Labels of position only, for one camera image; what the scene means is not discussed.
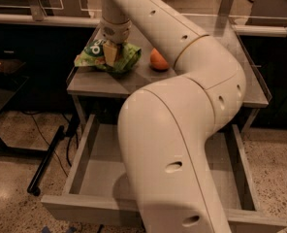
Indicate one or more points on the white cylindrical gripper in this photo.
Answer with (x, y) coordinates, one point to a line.
(116, 33)

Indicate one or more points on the green rice chip bag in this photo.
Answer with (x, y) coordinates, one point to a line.
(93, 56)

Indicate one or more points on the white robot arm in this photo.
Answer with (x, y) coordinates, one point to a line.
(163, 127)

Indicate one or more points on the grey counter cabinet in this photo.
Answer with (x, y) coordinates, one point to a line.
(87, 82)

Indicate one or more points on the grey open top drawer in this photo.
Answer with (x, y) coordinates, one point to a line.
(97, 189)

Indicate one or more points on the orange fruit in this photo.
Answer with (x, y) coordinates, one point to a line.
(157, 61)

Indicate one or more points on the dark side table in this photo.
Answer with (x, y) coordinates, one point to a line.
(10, 84)

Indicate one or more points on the metal railing bar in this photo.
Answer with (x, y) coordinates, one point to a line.
(86, 22)

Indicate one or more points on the black metal floor bar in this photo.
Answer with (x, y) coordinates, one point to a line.
(33, 187)

